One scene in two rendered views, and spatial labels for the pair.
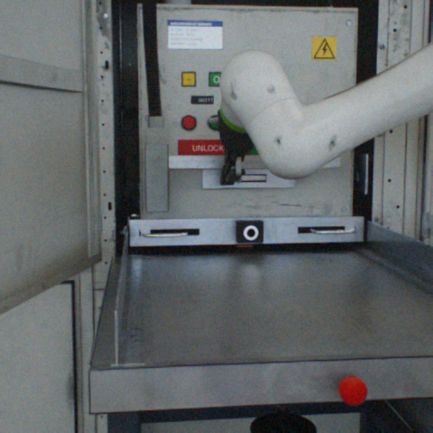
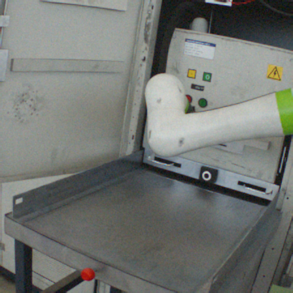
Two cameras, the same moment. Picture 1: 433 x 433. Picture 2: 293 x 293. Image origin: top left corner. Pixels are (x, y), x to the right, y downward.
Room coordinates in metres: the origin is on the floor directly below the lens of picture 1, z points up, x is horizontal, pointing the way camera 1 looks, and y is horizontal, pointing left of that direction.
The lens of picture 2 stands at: (0.08, -0.70, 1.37)
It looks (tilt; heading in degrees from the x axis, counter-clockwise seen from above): 15 degrees down; 33
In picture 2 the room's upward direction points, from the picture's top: 9 degrees clockwise
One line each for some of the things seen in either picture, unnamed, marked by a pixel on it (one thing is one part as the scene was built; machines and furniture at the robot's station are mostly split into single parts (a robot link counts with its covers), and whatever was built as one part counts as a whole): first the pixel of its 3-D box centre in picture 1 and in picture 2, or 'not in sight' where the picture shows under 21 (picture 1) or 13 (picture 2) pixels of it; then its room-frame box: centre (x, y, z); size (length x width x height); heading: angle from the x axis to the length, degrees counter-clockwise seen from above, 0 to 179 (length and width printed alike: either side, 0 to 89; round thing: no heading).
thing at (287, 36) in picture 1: (249, 118); (222, 105); (1.50, -0.07, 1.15); 0.48 x 0.01 x 0.48; 97
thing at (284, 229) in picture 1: (247, 229); (211, 172); (1.52, -0.07, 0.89); 0.54 x 0.05 x 0.06; 97
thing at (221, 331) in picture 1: (284, 306); (159, 225); (1.12, -0.12, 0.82); 0.68 x 0.62 x 0.06; 7
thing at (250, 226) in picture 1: (249, 231); (207, 174); (1.48, -0.07, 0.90); 0.06 x 0.03 x 0.05; 97
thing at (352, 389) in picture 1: (350, 387); (90, 273); (0.76, -0.16, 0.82); 0.04 x 0.03 x 0.03; 7
